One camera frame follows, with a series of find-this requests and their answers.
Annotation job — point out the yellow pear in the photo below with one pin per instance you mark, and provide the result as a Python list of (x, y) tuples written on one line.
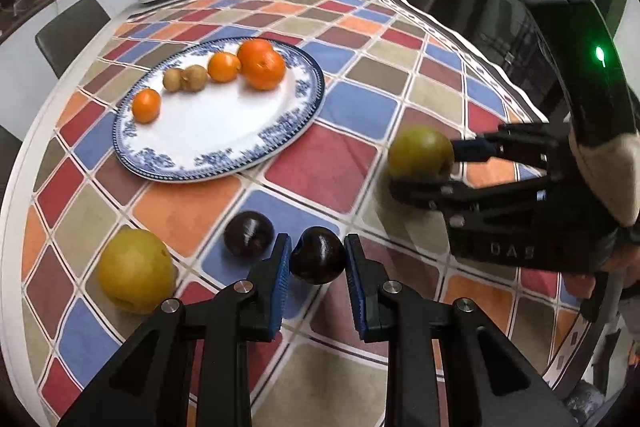
[(136, 270)]

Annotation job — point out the blue rimmed white plate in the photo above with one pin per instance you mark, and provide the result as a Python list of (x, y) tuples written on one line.
[(220, 127)]

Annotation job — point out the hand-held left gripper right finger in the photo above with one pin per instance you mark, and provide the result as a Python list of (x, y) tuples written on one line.
[(357, 287)]

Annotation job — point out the large orange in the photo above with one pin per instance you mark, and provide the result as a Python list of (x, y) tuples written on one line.
[(263, 68), (252, 48)]

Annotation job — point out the green pear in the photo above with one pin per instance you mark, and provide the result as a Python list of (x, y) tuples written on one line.
[(421, 153)]

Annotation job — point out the small brown kiwi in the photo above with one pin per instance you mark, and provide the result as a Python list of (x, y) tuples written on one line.
[(194, 78), (173, 79)]

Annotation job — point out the small orange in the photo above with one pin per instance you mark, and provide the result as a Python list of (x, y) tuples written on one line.
[(146, 105), (223, 67)]

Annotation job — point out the person's right hand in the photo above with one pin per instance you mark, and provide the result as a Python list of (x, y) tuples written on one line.
[(612, 177)]

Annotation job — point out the white counter cabinet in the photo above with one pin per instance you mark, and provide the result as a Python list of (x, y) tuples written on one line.
[(30, 42)]

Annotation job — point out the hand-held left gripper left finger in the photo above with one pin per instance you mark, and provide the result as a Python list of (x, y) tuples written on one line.
[(280, 287)]

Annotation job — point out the colourful checkered tablecloth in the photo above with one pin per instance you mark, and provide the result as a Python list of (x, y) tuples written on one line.
[(320, 172)]

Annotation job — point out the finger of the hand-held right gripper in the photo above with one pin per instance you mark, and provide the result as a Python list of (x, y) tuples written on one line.
[(472, 151), (425, 192)]

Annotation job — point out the dark purple plum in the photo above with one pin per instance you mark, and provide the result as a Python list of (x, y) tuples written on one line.
[(248, 233), (317, 255)]

